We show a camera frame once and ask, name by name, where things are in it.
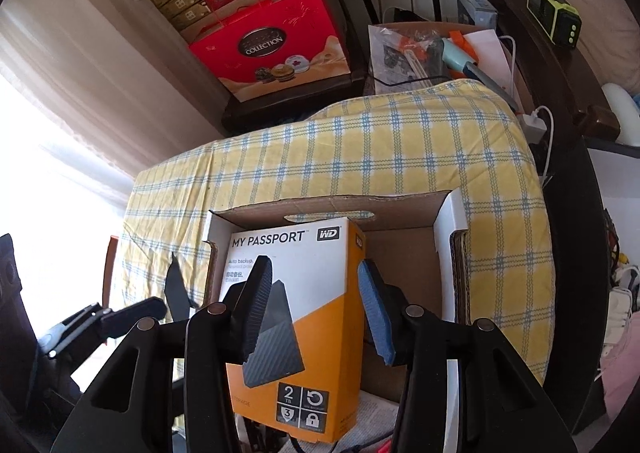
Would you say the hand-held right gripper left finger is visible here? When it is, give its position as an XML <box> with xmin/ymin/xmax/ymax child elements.
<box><xmin>50</xmin><ymin>255</ymin><xmax>276</xmax><ymax>453</ymax></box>

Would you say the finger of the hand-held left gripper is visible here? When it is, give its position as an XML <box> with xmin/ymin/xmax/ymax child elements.
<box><xmin>97</xmin><ymin>297</ymin><xmax>167</xmax><ymax>341</ymax></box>
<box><xmin>164</xmin><ymin>253</ymin><xmax>192</xmax><ymax>324</ymax></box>

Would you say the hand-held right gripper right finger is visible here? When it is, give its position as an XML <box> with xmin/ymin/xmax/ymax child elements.
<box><xmin>357</xmin><ymin>258</ymin><xmax>581</xmax><ymax>453</ymax></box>

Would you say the brown cardboard box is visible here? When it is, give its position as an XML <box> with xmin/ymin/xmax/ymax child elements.
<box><xmin>202</xmin><ymin>188</ymin><xmax>472</xmax><ymax>414</ymax></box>

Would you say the orange white hard drive box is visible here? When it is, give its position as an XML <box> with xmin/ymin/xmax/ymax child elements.
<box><xmin>217</xmin><ymin>216</ymin><xmax>368</xmax><ymax>444</ymax></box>

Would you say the printed paper leaflet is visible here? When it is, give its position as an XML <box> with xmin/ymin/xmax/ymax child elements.
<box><xmin>340</xmin><ymin>390</ymin><xmax>401</xmax><ymax>453</ymax></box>

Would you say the yellow plaid blanket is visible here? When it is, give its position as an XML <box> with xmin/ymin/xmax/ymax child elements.
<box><xmin>122</xmin><ymin>78</ymin><xmax>558</xmax><ymax>384</ymax></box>

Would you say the dark wooden chair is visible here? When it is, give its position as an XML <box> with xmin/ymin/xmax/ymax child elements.
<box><xmin>220</xmin><ymin>68</ymin><xmax>371</xmax><ymax>136</ymax></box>

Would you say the black white storage box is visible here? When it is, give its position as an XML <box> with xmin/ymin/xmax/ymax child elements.
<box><xmin>542</xmin><ymin>133</ymin><xmax>640</xmax><ymax>453</ymax></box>

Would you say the white curtain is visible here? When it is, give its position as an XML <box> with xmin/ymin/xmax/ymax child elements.
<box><xmin>0</xmin><ymin>0</ymin><xmax>231</xmax><ymax>244</ymax></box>

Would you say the clear plastic bag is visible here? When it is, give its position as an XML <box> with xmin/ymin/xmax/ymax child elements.
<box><xmin>368</xmin><ymin>23</ymin><xmax>443</xmax><ymax>91</ymax></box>

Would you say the pink cloth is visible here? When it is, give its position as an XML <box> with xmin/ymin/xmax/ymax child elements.
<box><xmin>602</xmin><ymin>333</ymin><xmax>640</xmax><ymax>429</ymax></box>

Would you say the teal glue gun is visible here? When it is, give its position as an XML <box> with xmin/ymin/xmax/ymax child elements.
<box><xmin>435</xmin><ymin>36</ymin><xmax>483</xmax><ymax>76</ymax></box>

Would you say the white paper sheet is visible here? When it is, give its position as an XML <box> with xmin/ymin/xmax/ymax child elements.
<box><xmin>460</xmin><ymin>30</ymin><xmax>516</xmax><ymax>84</ymax></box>

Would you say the large red gift box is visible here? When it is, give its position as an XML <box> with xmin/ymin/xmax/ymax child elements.
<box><xmin>187</xmin><ymin>0</ymin><xmax>353</xmax><ymax>101</ymax></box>

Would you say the cluttered cardboard box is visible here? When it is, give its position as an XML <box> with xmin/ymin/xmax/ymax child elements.
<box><xmin>367</xmin><ymin>20</ymin><xmax>521</xmax><ymax>94</ymax></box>

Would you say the blue grey box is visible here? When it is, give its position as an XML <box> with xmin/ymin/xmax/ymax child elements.
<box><xmin>454</xmin><ymin>0</ymin><xmax>498</xmax><ymax>31</ymax></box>

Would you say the green portable device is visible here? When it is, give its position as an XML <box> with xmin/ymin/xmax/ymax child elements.
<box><xmin>526</xmin><ymin>0</ymin><xmax>582</xmax><ymax>48</ymax></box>

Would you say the white charging cable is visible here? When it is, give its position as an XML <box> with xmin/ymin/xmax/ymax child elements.
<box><xmin>497</xmin><ymin>36</ymin><xmax>556</xmax><ymax>184</ymax></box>

